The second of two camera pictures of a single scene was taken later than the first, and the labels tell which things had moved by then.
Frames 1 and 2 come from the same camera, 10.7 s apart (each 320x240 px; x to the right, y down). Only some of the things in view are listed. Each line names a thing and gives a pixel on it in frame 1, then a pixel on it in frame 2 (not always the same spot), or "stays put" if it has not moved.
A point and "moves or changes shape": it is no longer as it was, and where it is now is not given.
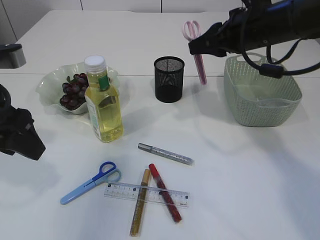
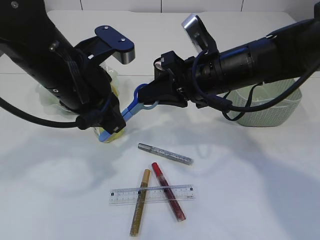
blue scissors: x=108 y=173 to x=128 y=112
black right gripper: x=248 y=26 to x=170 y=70
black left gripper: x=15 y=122 to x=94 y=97
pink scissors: x=191 y=30 moves or changes shape
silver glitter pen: x=166 y=154 stays put
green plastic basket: x=256 y=100 stays put
